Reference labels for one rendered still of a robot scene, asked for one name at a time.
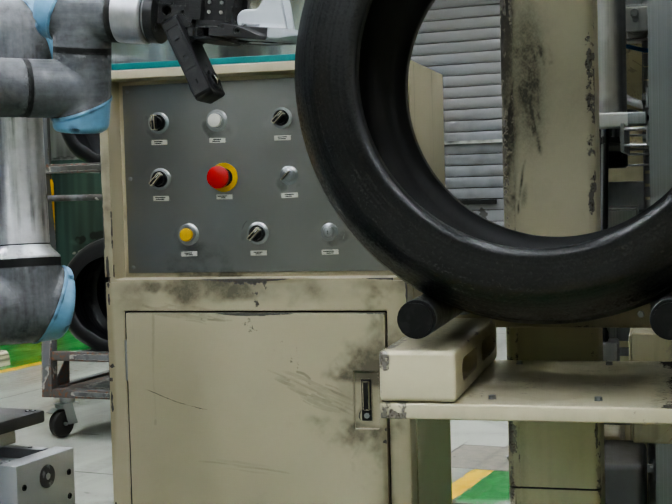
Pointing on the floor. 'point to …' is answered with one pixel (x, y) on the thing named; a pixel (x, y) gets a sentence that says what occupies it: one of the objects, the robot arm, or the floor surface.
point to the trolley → (88, 151)
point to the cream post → (552, 218)
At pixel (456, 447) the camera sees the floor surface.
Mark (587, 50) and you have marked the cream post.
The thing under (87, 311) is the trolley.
